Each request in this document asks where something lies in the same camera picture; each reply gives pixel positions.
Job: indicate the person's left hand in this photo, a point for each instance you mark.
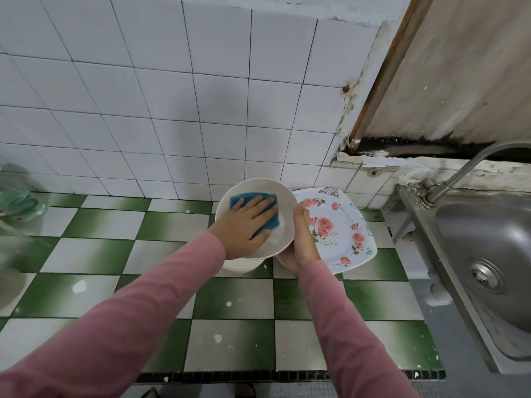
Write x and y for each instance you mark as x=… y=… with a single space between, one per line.
x=240 y=232

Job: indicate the person's right hand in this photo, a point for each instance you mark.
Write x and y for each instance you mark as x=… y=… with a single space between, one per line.
x=303 y=244

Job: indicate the blue cleaning cloth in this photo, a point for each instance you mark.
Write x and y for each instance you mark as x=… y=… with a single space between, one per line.
x=270 y=226

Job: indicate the stack of floral plates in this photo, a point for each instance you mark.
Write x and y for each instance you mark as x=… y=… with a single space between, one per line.
x=344 y=228

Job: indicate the person's right forearm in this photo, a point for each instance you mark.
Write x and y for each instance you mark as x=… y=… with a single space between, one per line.
x=357 y=335

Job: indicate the person's left forearm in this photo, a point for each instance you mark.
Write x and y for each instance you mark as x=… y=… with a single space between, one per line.
x=108 y=327

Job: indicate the green checkered tile countertop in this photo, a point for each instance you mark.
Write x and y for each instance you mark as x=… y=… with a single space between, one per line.
x=99 y=244

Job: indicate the chrome faucet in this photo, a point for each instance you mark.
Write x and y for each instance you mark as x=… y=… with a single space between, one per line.
x=469 y=168

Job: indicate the stainless steel sink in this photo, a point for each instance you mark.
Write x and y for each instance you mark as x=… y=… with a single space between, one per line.
x=489 y=261

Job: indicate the clear bottle with green liquid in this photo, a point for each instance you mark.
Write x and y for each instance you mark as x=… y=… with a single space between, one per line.
x=21 y=203

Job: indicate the weathered wooden board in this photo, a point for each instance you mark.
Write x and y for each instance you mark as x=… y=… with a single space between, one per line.
x=456 y=70

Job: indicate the large clear plastic bottle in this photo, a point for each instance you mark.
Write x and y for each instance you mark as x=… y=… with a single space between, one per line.
x=10 y=269

